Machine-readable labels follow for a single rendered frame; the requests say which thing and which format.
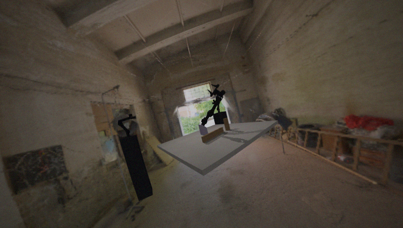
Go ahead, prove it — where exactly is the wooden post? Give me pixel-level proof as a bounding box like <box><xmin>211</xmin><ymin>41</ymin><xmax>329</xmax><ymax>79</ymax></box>
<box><xmin>223</xmin><ymin>118</ymin><xmax>230</xmax><ymax>131</ymax></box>

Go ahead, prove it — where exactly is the brown wooden board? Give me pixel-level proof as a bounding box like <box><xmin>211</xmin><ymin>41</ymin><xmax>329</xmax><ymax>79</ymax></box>
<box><xmin>201</xmin><ymin>127</ymin><xmax>224</xmax><ymax>143</ymax></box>

